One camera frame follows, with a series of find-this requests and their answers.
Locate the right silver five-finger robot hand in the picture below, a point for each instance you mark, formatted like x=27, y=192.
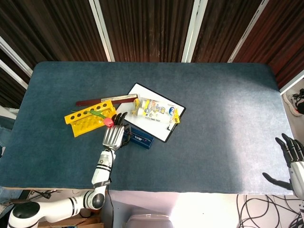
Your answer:
x=298, y=175

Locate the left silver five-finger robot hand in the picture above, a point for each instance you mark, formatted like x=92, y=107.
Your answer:
x=113, y=137

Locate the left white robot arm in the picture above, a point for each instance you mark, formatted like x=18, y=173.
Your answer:
x=102, y=171

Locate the dark blue box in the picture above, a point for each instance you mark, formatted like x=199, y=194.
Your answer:
x=142, y=140

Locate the pink artificial tulip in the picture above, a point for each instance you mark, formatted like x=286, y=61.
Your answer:
x=108, y=122

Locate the yellow test tube rack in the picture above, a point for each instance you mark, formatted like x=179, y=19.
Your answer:
x=83, y=121

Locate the dark red wooden ruler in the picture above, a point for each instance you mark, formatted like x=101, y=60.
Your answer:
x=95, y=102

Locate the clear packet with yellow items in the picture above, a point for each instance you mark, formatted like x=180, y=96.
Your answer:
x=156, y=110

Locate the white board with black edge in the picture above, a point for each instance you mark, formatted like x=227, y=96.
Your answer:
x=166, y=140

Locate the black and white sneaker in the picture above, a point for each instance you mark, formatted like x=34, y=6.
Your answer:
x=295, y=102

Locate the black metal tool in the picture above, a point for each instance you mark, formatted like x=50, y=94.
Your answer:
x=45, y=194

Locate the blue tablecloth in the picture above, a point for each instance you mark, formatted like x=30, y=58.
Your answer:
x=202, y=154

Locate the grey rounded plastic cover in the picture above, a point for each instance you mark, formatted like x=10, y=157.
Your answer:
x=149, y=221

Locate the white partition frame post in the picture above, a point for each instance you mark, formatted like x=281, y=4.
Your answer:
x=102, y=31
x=193, y=31
x=292, y=82
x=249, y=31
x=14, y=64

